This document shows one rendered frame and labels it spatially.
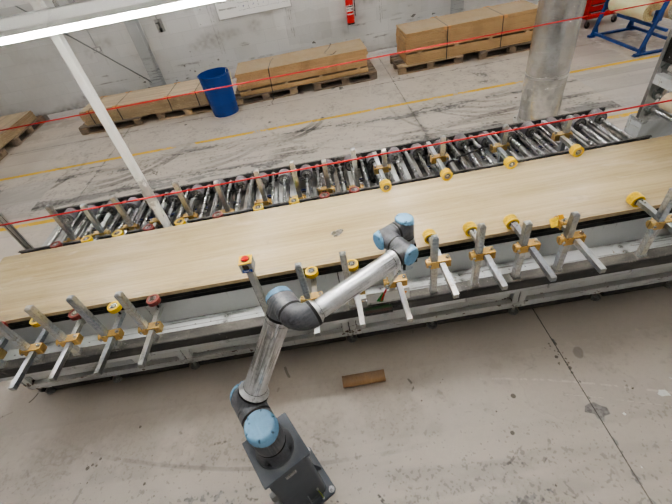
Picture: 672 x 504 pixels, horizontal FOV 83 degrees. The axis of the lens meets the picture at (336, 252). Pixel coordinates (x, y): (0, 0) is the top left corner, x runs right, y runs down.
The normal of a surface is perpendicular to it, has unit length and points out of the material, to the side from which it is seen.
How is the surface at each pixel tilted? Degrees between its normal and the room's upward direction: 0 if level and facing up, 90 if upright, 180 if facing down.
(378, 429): 0
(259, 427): 5
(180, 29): 90
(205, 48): 90
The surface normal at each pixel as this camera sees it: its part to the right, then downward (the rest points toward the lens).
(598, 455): -0.15, -0.73
